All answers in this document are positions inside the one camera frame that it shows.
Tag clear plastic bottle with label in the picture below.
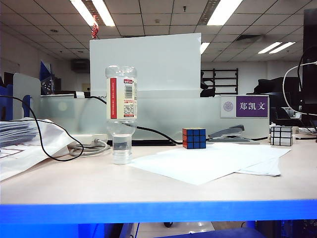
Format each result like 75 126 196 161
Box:
106 65 138 165

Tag frosted glass desk partition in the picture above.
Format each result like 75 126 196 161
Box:
40 94 270 141

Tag black partition base strip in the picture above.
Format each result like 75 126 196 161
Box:
107 139 176 146

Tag colourful Rubik's cube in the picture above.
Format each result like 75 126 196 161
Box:
182 127 207 150

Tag black office chair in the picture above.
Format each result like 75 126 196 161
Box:
200 71 216 97

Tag white board panel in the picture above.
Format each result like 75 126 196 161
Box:
89 32 203 99

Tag white paper sheet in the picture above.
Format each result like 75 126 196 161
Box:
235 158 282 177
130 143 277 185
211 142 292 174

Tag black shelf rack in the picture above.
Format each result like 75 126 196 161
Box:
203 68 239 95

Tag grey stapler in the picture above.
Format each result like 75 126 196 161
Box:
208 124 261 145

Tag white power strip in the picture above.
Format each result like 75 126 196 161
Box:
70 133 108 146

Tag blue table edge strip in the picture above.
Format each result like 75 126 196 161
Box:
0 199 317 224

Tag purple and white name plate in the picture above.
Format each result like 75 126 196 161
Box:
220 95 269 119

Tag stack of printed papers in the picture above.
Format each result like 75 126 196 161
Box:
0 120 38 148
0 118 81 181

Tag red hanging ornament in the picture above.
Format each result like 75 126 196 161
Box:
91 14 100 39

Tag black bulky bag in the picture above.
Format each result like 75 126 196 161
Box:
254 76 302 95

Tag blue triangular poster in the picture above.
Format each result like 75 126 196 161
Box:
40 60 55 95

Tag twin tube ceiling light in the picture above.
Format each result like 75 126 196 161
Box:
258 41 297 55
70 0 116 27

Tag silver mirror cube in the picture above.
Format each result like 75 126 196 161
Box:
269 125 294 146

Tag white rounded partition panel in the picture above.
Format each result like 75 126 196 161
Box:
12 72 42 121

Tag black monitor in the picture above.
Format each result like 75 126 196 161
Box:
302 8 317 119

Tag thick black cable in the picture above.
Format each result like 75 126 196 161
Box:
90 95 183 146

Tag grey power strip cable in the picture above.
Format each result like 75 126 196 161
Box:
68 139 111 157

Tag dark wall air conditioner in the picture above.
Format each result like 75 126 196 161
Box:
71 59 90 73

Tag white USB cable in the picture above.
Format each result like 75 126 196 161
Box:
282 61 317 116

